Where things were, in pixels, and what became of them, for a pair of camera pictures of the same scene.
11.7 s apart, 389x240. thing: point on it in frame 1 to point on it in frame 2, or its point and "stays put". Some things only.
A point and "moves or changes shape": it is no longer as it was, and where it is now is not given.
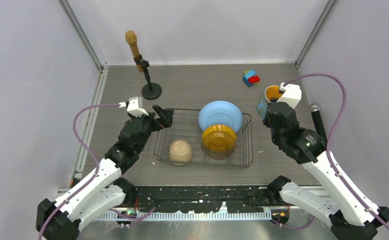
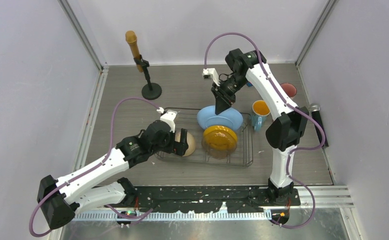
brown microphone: (131, 38) stays put
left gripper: (164, 122) to (176, 148)
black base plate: (199, 199) stays put
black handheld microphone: (314, 109) stays put
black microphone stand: (151, 91) stays put
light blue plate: (220, 112) stays put
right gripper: (265, 121) to (222, 98)
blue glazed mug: (271, 92) moves or changes shape
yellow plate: (219, 138) stays put
